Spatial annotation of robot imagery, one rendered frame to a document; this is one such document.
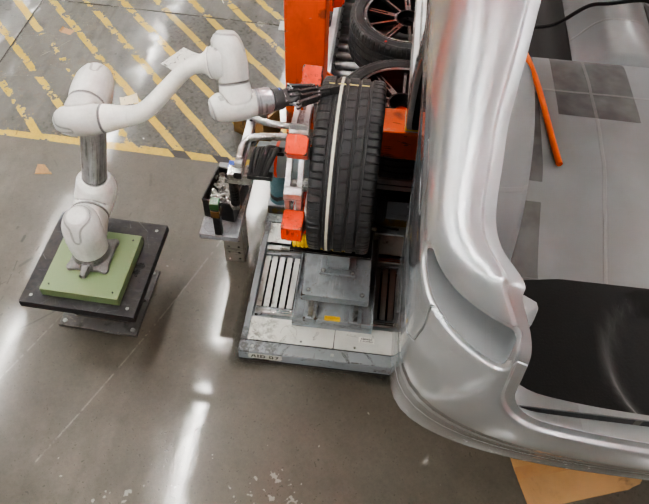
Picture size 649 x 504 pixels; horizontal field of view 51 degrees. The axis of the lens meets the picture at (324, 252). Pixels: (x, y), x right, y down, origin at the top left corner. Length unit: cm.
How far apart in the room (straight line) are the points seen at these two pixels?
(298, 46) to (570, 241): 127
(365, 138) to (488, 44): 72
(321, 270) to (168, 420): 92
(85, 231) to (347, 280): 113
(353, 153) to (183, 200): 156
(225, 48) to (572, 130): 127
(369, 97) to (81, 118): 98
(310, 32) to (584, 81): 109
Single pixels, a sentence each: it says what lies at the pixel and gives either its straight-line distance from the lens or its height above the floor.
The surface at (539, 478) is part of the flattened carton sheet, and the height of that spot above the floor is 1.
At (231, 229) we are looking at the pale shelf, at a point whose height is 45.
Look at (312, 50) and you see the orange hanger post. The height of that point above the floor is 107.
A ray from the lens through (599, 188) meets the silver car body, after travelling 253.
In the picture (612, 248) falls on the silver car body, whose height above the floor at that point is 94.
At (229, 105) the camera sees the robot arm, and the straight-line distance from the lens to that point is 227.
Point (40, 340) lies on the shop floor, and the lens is 334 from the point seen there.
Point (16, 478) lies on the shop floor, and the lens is 309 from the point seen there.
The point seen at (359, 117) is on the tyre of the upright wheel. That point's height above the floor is 117.
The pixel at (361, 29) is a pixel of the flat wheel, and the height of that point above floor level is 50.
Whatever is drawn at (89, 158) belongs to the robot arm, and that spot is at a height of 80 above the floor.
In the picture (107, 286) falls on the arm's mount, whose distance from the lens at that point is 298.
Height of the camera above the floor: 273
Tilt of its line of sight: 53 degrees down
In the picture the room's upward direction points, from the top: 3 degrees clockwise
